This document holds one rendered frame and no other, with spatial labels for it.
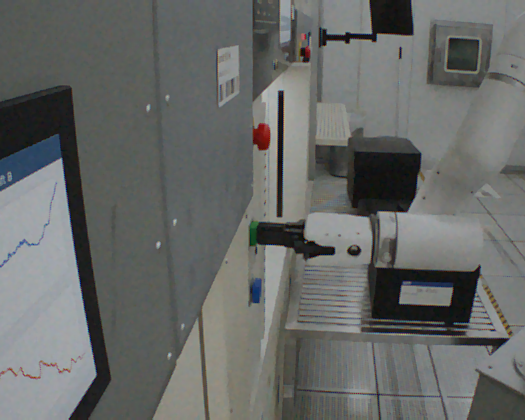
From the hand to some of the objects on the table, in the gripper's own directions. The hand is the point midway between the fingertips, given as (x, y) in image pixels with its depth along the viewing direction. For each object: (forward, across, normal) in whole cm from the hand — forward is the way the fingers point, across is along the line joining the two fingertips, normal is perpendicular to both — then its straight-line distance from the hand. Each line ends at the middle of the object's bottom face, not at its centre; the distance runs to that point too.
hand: (270, 233), depth 76 cm
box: (-33, -148, +44) cm, 158 cm away
